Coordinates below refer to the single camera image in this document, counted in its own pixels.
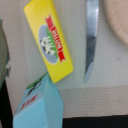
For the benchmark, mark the yellow butter box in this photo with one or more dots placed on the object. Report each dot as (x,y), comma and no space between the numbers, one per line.
(46,29)

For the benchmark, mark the round wooden plate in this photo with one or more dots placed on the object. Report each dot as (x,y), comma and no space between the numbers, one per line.
(117,15)

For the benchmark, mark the toy knife wooden handle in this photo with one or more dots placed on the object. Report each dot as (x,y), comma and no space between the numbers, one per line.
(91,34)

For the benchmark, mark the white milk carton toy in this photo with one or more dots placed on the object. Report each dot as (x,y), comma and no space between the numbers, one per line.
(40,107)

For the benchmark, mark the teal padded gripper finger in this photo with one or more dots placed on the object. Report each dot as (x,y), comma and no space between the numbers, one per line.
(4,56)

